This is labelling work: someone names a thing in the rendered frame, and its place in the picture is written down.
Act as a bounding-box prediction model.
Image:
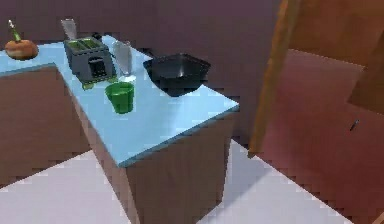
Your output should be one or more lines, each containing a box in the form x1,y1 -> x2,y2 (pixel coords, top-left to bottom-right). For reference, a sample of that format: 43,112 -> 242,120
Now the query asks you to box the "clear glass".
112,40 -> 137,83

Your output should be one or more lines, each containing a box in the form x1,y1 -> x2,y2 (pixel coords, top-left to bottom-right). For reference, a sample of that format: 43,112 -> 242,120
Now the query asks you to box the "brown round bread loaf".
4,39 -> 39,61

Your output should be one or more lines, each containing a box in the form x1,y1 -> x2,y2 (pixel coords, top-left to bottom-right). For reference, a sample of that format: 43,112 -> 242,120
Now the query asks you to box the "grey tall glass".
60,18 -> 78,41

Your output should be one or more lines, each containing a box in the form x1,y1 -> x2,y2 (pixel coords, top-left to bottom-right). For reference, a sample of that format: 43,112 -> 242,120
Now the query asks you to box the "grey toaster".
63,37 -> 118,90

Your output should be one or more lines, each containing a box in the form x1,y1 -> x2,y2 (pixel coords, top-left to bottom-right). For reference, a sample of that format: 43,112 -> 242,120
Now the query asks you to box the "black pan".
142,52 -> 212,98

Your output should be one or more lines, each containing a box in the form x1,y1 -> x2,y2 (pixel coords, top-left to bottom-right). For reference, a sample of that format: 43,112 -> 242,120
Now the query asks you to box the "brown cabinet with blue worktop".
0,34 -> 240,224

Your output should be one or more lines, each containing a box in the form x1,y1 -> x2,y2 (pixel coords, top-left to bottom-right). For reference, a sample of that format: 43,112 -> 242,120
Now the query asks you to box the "green bottle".
7,19 -> 22,42

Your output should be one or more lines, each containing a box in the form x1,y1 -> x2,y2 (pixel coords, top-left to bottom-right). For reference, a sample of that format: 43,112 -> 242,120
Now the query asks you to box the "reddish brown room door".
248,0 -> 384,224

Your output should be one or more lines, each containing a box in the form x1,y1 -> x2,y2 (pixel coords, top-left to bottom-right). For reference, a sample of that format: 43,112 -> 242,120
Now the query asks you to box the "green cup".
104,81 -> 136,115

